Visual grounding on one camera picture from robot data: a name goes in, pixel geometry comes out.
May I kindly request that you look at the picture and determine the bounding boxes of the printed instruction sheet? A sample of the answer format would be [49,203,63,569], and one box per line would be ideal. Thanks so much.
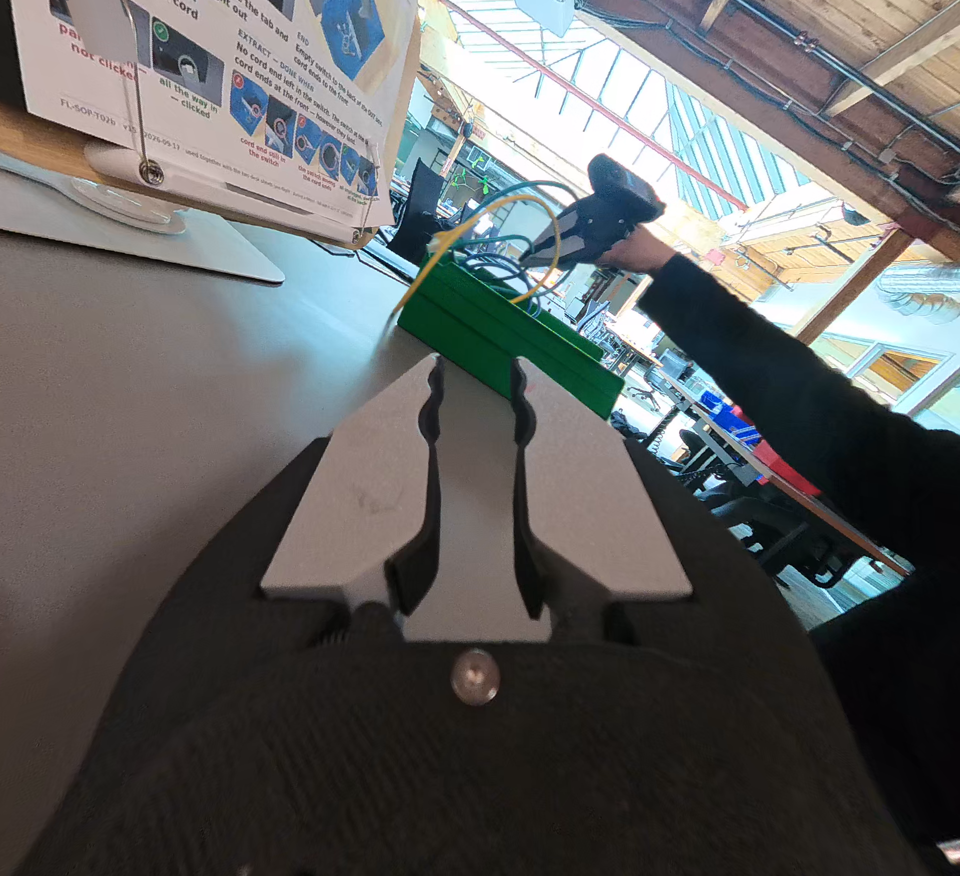
[0,0,432,228]

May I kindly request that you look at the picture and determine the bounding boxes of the green plastic bin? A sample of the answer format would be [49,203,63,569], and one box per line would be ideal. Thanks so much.
[395,252,626,421]

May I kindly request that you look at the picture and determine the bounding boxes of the red ceiling pipe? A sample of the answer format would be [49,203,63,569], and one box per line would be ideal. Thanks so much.
[437,0,751,213]

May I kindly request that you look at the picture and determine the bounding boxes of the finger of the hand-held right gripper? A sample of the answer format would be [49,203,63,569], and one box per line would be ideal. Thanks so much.
[519,204,585,271]

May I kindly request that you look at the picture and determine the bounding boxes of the white stand base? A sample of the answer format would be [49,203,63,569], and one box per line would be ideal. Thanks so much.
[0,141,287,286]

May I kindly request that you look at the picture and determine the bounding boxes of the yellow ethernet cable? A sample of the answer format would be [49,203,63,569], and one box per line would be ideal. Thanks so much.
[391,192,565,315]

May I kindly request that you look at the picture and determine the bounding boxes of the metal page holder wire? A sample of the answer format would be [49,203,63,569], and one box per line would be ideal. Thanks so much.
[352,137,382,243]
[78,0,168,189]

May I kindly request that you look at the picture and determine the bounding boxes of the green ethernet cable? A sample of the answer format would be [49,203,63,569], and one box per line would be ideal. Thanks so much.
[448,178,580,307]

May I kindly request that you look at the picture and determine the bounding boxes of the instruction sheet on stand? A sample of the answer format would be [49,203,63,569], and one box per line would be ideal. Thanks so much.
[0,0,436,252]

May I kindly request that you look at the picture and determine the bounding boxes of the person's right forearm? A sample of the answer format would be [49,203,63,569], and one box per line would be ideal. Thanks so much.
[636,252,960,596]

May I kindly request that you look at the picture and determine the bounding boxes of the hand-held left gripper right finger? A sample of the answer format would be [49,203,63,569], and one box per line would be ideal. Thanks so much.
[512,357,693,620]

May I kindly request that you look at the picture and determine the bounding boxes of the black office chair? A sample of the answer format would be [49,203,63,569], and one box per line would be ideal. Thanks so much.
[711,492,865,591]

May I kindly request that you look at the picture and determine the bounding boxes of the person's right hand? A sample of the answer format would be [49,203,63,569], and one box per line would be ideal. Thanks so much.
[598,225,678,276]

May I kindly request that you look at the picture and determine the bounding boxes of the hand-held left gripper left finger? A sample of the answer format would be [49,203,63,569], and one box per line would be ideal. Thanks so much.
[259,353,442,616]

